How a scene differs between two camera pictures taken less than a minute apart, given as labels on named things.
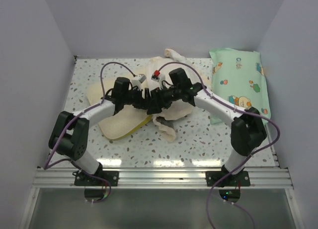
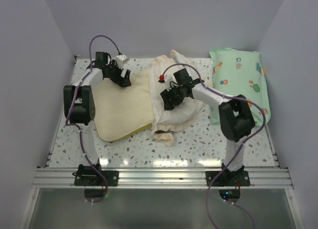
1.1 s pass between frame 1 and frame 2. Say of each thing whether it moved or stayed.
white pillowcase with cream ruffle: moved
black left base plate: stayed
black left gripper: moved
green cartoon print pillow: stayed
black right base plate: stayed
